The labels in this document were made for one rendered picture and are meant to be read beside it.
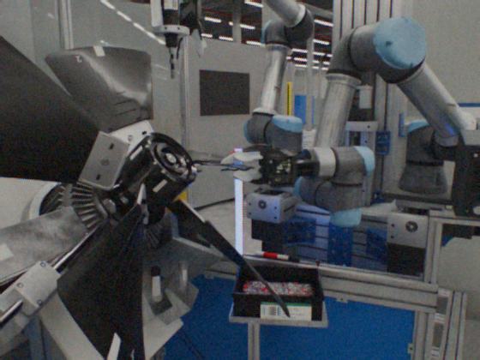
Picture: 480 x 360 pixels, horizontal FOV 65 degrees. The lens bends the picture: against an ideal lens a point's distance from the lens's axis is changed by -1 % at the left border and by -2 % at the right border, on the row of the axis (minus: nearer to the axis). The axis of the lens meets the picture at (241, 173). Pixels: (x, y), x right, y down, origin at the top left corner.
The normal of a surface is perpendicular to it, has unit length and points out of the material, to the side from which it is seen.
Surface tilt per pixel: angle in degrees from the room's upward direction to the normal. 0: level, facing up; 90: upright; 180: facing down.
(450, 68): 90
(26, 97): 80
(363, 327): 90
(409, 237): 90
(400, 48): 85
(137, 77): 44
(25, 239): 50
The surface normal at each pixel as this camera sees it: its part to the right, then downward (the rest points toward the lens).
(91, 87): 0.18, -0.45
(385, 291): -0.37, 0.17
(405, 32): 0.34, 0.08
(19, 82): 0.69, -0.11
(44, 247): 0.71, -0.58
